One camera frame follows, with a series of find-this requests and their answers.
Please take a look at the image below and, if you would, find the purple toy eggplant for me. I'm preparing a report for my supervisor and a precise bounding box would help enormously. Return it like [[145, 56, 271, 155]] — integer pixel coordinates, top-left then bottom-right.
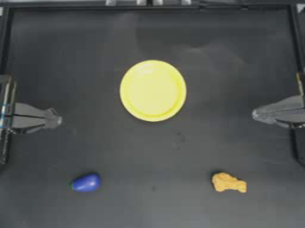
[[70, 172, 102, 193]]

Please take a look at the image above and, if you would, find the yellow round plate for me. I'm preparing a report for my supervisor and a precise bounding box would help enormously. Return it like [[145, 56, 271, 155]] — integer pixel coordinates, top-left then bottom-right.
[[118, 59, 188, 123]]

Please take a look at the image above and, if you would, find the orange fried chicken toy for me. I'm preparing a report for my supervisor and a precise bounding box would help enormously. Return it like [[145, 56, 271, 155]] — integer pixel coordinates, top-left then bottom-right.
[[211, 171, 248, 194]]

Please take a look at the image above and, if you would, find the black frame post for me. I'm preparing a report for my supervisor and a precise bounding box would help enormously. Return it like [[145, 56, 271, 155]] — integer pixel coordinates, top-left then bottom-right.
[[286, 4, 305, 75], [0, 8, 11, 77]]

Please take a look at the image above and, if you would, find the black frame beam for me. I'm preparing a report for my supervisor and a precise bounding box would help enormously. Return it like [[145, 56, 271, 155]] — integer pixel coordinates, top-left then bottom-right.
[[0, 0, 305, 12]]

